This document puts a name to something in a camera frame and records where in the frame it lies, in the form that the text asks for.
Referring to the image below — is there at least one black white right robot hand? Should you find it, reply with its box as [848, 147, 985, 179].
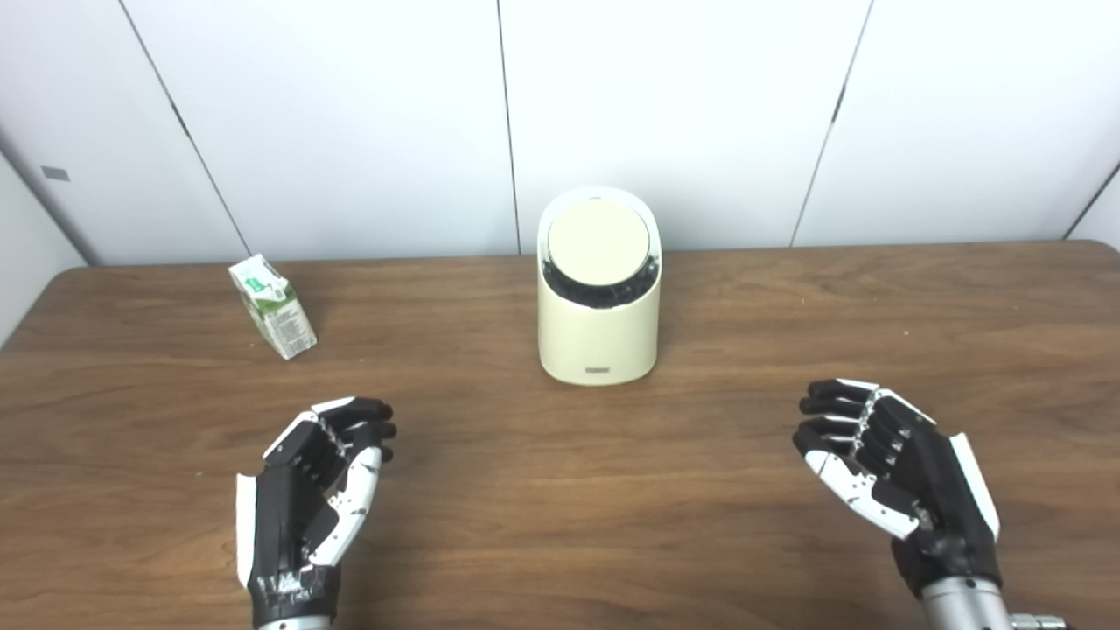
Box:
[793, 378, 1004, 601]

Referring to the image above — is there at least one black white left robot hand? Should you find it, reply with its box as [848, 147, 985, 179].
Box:
[234, 396, 397, 627]

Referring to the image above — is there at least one green white milk carton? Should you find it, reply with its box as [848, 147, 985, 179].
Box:
[228, 254, 319, 361]

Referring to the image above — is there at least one cream round bin lid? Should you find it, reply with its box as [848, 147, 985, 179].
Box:
[547, 201, 652, 286]

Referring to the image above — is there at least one cream-colored bin body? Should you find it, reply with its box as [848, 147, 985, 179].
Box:
[536, 185, 663, 387]

